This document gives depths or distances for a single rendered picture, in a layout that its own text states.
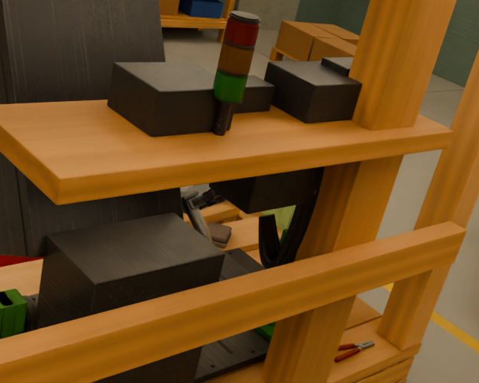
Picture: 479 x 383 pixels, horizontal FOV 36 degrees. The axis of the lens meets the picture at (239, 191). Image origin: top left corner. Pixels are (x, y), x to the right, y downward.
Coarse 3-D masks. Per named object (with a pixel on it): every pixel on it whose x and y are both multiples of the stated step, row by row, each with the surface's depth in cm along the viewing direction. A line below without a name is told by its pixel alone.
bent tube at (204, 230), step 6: (192, 192) 165; (198, 192) 166; (186, 198) 164; (186, 204) 166; (186, 210) 166; (192, 210) 166; (198, 210) 166; (192, 216) 166; (198, 216) 166; (192, 222) 166; (198, 222) 165; (204, 222) 166; (198, 228) 165; (204, 228) 165; (204, 234) 165; (210, 234) 167; (210, 240) 166
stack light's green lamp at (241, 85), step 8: (216, 72) 116; (216, 80) 115; (224, 80) 114; (232, 80) 114; (240, 80) 114; (216, 88) 115; (224, 88) 115; (232, 88) 114; (240, 88) 115; (216, 96) 116; (224, 96) 115; (232, 96) 115; (240, 96) 116
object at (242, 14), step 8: (232, 16) 111; (240, 16) 110; (248, 16) 112; (256, 16) 113; (232, 24) 111; (240, 24) 110; (248, 24) 111; (256, 24) 112; (224, 32) 114; (232, 32) 111; (240, 32) 111; (248, 32) 111; (256, 32) 112; (224, 40) 113; (232, 40) 112; (240, 40) 111; (248, 40) 112; (248, 48) 112
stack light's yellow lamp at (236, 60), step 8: (224, 48) 113; (232, 48) 112; (240, 48) 112; (224, 56) 113; (232, 56) 112; (240, 56) 112; (248, 56) 113; (224, 64) 113; (232, 64) 113; (240, 64) 113; (248, 64) 114; (224, 72) 114; (232, 72) 113; (240, 72) 114; (248, 72) 115
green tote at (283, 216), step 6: (270, 210) 269; (276, 210) 266; (282, 210) 263; (288, 210) 261; (276, 216) 266; (282, 216) 264; (288, 216) 261; (276, 222) 267; (282, 222) 264; (288, 222) 261; (282, 228) 264
